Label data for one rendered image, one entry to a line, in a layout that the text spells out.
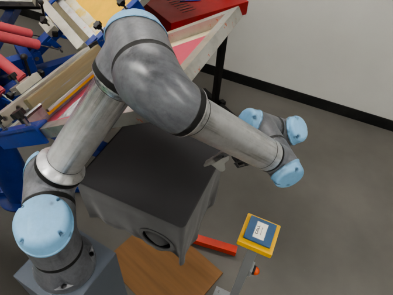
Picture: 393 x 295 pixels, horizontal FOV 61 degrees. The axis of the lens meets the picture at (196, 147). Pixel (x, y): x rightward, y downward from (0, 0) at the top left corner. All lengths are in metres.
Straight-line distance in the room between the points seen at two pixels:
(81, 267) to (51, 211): 0.19
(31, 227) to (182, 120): 0.40
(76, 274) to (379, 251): 2.14
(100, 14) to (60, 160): 1.32
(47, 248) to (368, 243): 2.23
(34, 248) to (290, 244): 1.89
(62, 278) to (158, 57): 0.58
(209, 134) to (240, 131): 0.07
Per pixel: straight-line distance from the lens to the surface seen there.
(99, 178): 1.40
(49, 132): 1.11
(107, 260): 0.94
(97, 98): 0.67
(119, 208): 1.39
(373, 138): 3.38
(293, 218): 2.52
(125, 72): 0.54
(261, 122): 0.84
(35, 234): 0.76
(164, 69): 0.53
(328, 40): 3.09
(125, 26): 0.61
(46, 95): 1.30
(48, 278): 0.89
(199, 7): 2.25
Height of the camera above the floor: 2.05
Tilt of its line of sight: 48 degrees down
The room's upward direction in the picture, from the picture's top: 5 degrees clockwise
